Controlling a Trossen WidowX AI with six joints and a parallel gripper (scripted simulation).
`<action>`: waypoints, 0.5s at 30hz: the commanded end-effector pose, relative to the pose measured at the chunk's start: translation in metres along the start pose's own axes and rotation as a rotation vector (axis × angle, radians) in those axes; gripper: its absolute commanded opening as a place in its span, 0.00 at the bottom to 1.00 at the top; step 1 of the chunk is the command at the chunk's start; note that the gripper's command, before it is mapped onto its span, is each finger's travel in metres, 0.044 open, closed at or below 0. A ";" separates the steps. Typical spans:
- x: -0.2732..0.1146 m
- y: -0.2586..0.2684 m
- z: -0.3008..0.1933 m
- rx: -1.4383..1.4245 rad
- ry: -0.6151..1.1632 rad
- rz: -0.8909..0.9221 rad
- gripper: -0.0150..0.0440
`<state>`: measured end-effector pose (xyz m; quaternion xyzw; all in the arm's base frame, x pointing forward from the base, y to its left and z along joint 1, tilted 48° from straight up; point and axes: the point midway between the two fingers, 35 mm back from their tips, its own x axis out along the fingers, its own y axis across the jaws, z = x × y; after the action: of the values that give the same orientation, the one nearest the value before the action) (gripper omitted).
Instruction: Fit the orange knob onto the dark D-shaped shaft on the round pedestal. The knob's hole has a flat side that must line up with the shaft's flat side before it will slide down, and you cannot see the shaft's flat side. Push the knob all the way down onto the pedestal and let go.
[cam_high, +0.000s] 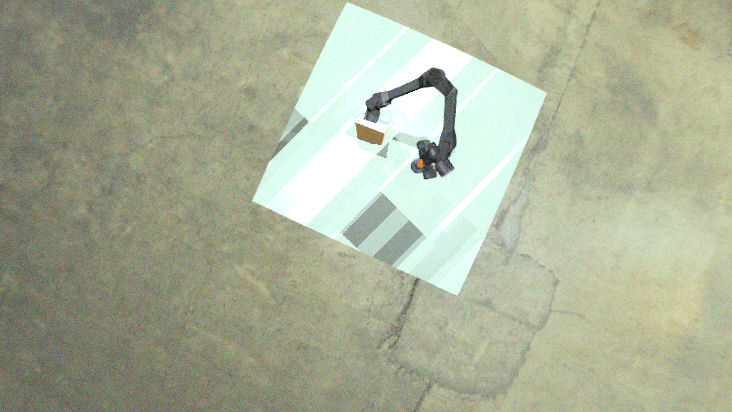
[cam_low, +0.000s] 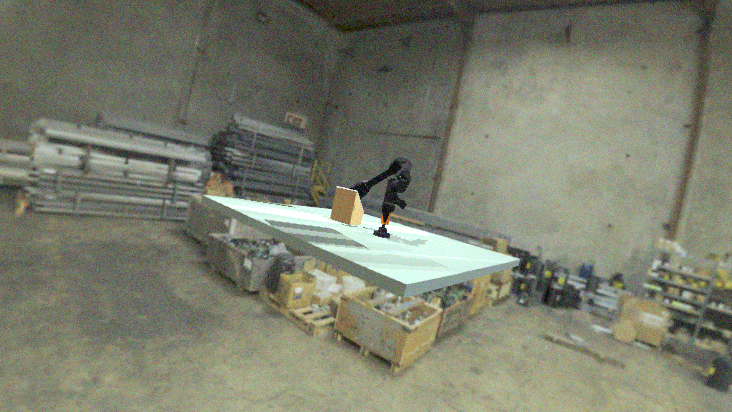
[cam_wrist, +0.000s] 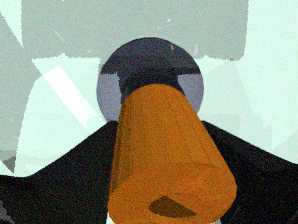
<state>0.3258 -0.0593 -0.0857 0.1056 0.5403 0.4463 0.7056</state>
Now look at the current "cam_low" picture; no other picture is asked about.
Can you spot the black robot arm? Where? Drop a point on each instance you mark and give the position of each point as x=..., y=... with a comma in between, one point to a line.
x=401, y=167

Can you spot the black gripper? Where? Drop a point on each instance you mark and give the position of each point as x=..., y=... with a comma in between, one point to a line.
x=387, y=205

